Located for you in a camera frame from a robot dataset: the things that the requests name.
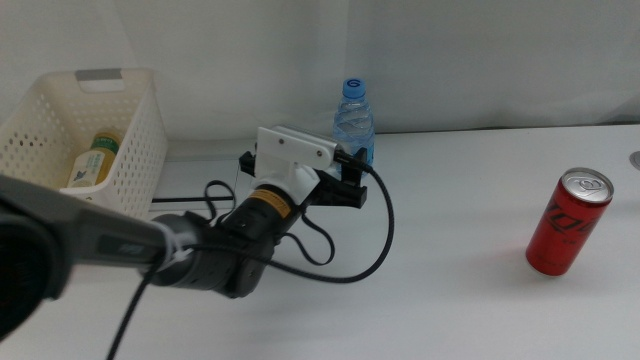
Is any clear water bottle blue cap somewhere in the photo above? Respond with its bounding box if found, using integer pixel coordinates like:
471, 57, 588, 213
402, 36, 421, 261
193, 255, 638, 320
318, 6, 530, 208
332, 77, 376, 174

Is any red soda can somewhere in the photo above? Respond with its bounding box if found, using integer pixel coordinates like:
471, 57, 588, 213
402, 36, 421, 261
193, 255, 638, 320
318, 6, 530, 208
524, 166, 615, 277

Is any yellow tea bottle white cap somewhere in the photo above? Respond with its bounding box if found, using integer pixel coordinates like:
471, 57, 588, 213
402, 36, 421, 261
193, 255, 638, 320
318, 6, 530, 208
66, 129, 124, 189

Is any white zip tie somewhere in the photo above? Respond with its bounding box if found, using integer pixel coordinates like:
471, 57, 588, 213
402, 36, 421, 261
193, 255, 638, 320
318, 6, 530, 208
167, 238, 194, 266

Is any white perforated plastic basket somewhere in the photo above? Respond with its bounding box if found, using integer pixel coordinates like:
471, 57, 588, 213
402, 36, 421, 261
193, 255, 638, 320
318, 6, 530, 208
0, 68, 169, 221

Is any black braided camera cable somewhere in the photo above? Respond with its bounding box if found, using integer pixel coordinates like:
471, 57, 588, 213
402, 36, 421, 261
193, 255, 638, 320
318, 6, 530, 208
104, 149, 396, 360

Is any thin black cable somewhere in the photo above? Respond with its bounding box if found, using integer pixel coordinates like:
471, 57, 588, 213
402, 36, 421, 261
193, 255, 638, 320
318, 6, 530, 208
203, 178, 336, 267

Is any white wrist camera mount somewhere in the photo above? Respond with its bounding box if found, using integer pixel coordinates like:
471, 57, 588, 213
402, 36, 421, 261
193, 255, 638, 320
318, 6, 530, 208
252, 124, 342, 205

